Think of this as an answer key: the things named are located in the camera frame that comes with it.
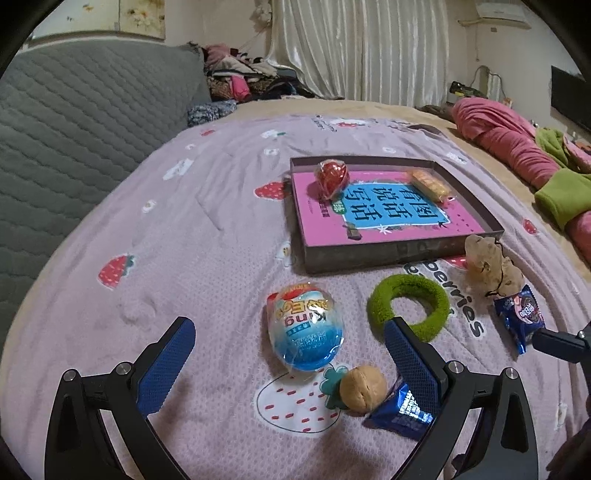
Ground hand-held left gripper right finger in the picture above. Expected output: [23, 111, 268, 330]
[382, 316, 541, 480]

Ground white air conditioner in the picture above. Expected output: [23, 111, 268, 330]
[475, 2, 532, 28]

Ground grey cardboard box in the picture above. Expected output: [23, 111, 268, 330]
[290, 156, 505, 274]

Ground small blue cookie packet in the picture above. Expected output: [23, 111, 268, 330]
[365, 378, 437, 441]

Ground blue pink cookie packet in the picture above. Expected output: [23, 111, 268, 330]
[493, 285, 546, 355]

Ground pink book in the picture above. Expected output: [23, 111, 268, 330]
[295, 168, 488, 245]

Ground dark patterned cloth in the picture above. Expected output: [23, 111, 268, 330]
[187, 102, 238, 127]

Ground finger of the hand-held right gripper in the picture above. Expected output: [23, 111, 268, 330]
[531, 322, 591, 366]

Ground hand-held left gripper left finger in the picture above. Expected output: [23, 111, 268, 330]
[44, 316, 197, 480]

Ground pink strawberry printed blanket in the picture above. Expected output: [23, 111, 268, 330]
[0, 113, 591, 480]

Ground green blanket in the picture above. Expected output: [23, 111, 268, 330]
[533, 128, 591, 232]

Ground white shiny curtain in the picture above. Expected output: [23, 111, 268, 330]
[265, 0, 451, 100]

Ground pink quilt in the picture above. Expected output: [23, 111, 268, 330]
[450, 98, 591, 264]

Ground pile of clothes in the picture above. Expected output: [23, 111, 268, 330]
[201, 44, 324, 104]

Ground red foil candy ball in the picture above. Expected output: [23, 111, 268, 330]
[315, 158, 350, 195]

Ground walnut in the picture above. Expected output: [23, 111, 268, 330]
[339, 366, 387, 412]

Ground white chair back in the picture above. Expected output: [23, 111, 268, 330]
[475, 65, 502, 100]

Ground orange biscuit packet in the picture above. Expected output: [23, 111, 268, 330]
[406, 169, 452, 204]

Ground black television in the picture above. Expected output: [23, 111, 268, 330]
[550, 66, 591, 137]

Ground wall poster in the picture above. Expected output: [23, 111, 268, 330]
[25, 0, 167, 44]

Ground blue white toy egg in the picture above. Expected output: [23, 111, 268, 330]
[266, 281, 346, 372]

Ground green fuzzy hair ring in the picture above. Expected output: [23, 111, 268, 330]
[367, 274, 451, 343]

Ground grey quilted headboard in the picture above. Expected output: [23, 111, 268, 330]
[0, 44, 213, 361]

